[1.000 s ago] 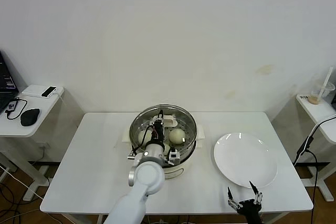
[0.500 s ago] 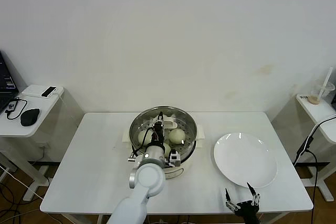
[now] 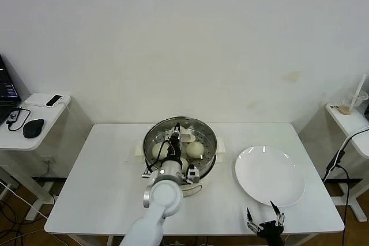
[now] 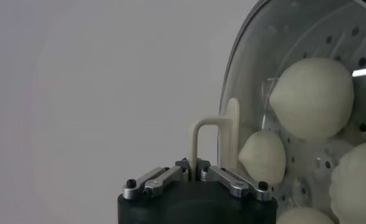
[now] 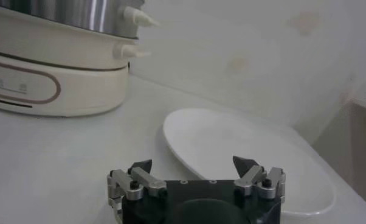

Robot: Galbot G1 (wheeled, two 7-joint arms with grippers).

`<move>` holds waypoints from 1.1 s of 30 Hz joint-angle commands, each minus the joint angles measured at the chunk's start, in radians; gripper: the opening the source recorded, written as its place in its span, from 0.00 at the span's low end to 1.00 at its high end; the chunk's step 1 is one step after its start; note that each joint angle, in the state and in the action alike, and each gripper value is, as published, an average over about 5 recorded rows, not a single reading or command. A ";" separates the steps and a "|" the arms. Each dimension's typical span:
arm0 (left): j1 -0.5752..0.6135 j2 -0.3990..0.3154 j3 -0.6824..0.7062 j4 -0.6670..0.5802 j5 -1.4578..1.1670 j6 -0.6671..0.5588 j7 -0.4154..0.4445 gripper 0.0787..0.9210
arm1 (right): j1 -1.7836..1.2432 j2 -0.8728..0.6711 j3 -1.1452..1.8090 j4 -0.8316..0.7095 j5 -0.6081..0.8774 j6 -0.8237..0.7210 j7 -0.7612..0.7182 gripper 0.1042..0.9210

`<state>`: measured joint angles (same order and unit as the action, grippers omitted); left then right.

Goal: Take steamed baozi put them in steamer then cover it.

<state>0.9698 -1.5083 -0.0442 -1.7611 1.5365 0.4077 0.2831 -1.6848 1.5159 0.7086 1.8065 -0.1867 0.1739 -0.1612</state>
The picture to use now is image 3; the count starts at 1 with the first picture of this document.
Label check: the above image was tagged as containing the perforated steel steamer basket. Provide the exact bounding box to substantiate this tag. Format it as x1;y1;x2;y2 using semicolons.
143;116;217;179

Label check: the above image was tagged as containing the white floor cable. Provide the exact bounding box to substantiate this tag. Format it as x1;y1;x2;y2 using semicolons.
0;182;50;220

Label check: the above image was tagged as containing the glass lid with cream handle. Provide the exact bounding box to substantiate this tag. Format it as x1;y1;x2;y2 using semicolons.
143;116;217;177

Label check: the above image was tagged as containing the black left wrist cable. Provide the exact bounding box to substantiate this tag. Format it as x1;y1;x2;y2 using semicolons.
145;141;171;172

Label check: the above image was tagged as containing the white round plate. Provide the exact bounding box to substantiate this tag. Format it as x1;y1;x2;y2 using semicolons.
235;146;306;207

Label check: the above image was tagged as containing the black computer mouse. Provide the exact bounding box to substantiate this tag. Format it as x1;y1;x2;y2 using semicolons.
22;119;46;139

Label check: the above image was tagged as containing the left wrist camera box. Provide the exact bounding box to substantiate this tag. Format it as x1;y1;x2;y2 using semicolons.
186;164;201;185

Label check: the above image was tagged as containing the flat white box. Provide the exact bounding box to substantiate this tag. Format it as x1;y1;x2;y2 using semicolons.
23;93;56;109

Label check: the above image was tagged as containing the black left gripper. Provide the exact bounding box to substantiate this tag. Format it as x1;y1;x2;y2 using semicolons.
166;123;183;162

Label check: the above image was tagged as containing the black laptop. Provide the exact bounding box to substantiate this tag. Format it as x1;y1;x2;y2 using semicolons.
0;54;22;126

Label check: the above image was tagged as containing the white electric cooker pot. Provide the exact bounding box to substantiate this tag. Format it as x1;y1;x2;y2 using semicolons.
134;136;227;199

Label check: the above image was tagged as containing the black adapter with cable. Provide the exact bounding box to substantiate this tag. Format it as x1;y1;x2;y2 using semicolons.
5;107;32;132

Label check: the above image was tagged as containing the black and white hanging cable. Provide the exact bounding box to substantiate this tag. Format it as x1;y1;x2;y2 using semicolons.
322;126;369;246

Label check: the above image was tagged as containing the black floor cable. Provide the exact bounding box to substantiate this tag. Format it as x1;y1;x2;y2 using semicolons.
0;199;32;246

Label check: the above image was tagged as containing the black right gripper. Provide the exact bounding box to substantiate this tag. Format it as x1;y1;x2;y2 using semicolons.
244;200;286;246

